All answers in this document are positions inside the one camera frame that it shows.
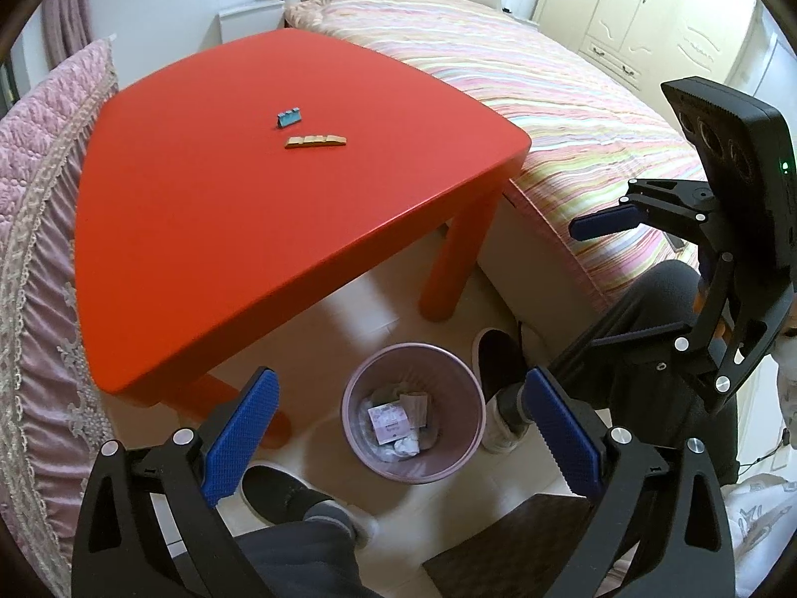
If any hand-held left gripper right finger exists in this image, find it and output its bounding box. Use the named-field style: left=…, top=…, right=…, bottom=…
left=524, top=366, right=739, bottom=598

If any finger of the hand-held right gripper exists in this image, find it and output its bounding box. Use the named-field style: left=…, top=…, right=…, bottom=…
left=549, top=254, right=749, bottom=413
left=568, top=177, right=718, bottom=245

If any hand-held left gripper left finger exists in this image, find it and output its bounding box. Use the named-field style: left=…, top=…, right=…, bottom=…
left=71, top=366, right=281, bottom=598

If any pink waste bin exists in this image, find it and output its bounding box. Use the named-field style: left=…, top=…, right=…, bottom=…
left=341, top=342, right=487, bottom=487

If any pink printed card packet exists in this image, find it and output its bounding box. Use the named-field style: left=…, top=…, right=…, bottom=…
left=368, top=404, right=409, bottom=447

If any person's left black shoe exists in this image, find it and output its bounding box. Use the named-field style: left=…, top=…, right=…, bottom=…
left=240, top=466, right=376, bottom=550

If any person's black shoe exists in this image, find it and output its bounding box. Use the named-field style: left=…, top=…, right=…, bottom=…
left=471, top=328, right=531, bottom=455
left=240, top=466, right=376, bottom=550

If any person's right black shoe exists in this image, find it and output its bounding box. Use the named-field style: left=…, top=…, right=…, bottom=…
left=471, top=328, right=531, bottom=455

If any person's left grey trouser leg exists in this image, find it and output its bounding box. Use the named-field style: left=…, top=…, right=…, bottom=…
left=233, top=503, right=370, bottom=598

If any bed with striped sheet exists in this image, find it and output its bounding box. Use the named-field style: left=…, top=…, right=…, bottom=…
left=283, top=0, right=711, bottom=325

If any red table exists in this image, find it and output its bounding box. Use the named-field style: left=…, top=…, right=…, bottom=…
left=73, top=28, right=531, bottom=450

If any cream wardrobe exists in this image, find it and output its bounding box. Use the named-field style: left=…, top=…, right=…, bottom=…
left=532, top=0, right=758, bottom=98

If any white printed cloth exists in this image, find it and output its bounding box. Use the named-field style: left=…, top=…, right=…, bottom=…
left=722, top=472, right=797, bottom=598

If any pink quilted lace cover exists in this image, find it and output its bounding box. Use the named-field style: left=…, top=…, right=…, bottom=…
left=0, top=34, right=135, bottom=598

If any wooden tile strip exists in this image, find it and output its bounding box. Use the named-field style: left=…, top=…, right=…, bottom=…
left=284, top=133, right=348, bottom=151

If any white nightstand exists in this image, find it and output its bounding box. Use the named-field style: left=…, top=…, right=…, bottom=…
left=218, top=0, right=288, bottom=46

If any pink curtain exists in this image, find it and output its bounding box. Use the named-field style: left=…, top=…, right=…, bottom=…
left=40, top=0, right=96, bottom=67

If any black cable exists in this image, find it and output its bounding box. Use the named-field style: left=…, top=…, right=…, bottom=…
left=737, top=429, right=791, bottom=469

